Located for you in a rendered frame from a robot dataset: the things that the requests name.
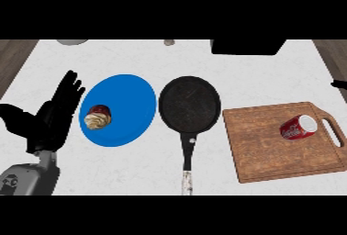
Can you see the black box appliance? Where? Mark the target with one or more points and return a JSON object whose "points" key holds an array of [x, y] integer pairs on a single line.
{"points": [[245, 46]]}

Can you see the brown wooden cutting board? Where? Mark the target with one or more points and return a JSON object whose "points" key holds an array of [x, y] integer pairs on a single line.
{"points": [[275, 143]]}

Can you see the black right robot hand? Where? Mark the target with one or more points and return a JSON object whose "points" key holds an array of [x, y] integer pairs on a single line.
{"points": [[340, 84]]}

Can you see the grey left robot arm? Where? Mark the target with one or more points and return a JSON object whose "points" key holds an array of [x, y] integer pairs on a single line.
{"points": [[28, 176]]}

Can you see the blue oval plate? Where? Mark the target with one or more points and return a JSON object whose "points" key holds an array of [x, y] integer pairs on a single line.
{"points": [[121, 107]]}

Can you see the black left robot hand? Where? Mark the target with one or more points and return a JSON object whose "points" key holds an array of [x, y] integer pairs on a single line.
{"points": [[50, 119]]}

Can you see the red-wrapped cream cupcake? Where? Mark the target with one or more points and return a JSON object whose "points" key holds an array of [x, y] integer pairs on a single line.
{"points": [[96, 117]]}

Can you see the red soda can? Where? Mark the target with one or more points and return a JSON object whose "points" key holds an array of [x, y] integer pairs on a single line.
{"points": [[299, 127]]}

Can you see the pale grey round object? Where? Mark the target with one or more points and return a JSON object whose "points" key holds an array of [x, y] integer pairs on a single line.
{"points": [[73, 42]]}

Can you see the black frying pan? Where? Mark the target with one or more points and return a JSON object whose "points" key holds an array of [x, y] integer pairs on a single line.
{"points": [[189, 105]]}

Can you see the small grey cylinder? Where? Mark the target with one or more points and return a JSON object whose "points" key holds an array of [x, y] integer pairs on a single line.
{"points": [[169, 42]]}

